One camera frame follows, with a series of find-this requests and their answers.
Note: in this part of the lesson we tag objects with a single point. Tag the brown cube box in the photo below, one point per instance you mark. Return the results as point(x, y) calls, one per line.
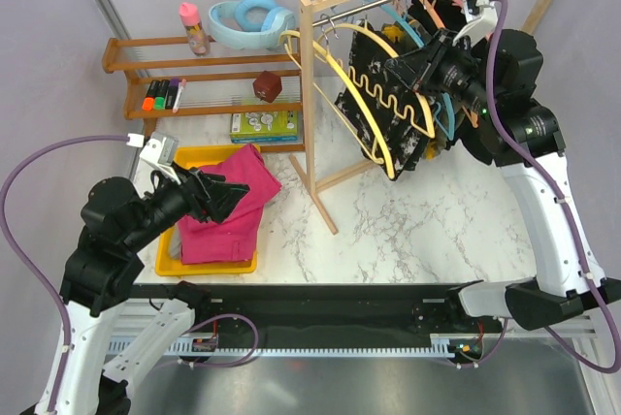
point(267, 86)

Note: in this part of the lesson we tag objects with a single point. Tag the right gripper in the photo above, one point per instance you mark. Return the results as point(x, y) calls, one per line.
point(425, 66)

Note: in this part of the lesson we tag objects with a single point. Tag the white cable duct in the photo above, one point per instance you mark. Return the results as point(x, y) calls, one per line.
point(186, 346)

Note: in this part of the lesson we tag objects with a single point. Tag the camouflage yellow trousers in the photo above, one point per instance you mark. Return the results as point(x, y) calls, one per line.
point(395, 34)

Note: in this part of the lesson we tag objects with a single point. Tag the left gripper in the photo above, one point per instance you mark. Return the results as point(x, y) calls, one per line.
point(211, 196)

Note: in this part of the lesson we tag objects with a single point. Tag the wooden shelf rack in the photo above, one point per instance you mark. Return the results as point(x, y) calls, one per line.
point(221, 84)

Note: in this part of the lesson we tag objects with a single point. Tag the orange highlighter marker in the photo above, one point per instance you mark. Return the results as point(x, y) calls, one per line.
point(147, 104)

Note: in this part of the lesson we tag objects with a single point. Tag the yellow hanger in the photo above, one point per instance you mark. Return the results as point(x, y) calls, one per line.
point(330, 66)
point(406, 112)

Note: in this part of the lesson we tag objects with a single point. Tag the grey trousers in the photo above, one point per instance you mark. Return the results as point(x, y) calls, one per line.
point(175, 247)

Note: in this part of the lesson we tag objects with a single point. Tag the wooden clothes rack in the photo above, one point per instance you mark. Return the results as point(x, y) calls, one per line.
point(308, 10)

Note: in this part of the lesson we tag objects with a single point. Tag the green card box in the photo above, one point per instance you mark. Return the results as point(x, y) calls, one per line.
point(264, 127)

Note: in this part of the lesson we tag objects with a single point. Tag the pink trousers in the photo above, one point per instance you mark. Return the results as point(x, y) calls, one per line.
point(235, 239)

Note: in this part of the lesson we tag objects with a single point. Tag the blue hanger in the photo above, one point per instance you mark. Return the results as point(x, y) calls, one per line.
point(407, 27)

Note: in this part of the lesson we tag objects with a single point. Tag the pink water bottle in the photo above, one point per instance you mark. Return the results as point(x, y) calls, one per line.
point(191, 20)

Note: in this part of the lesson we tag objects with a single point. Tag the yellow plastic tray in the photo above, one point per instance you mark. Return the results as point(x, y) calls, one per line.
point(167, 265)

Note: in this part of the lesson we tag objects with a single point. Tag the purple highlighter marker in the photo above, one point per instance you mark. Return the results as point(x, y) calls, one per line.
point(172, 93)

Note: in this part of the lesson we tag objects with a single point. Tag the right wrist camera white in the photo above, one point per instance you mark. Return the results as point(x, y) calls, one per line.
point(481, 20)

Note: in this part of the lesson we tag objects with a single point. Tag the white pink pen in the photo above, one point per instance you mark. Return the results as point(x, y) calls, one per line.
point(181, 87)

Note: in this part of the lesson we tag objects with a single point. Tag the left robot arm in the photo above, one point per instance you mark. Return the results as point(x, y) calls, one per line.
point(98, 281)

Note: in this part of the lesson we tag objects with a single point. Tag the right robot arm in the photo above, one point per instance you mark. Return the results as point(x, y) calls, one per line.
point(523, 139)

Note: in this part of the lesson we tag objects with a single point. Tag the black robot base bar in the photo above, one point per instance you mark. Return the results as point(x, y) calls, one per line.
point(348, 317)

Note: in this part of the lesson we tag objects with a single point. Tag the black white patterned trousers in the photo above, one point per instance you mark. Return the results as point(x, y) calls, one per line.
point(392, 123)

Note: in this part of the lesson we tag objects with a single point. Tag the green highlighter marker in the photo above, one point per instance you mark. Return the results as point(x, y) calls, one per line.
point(161, 94)

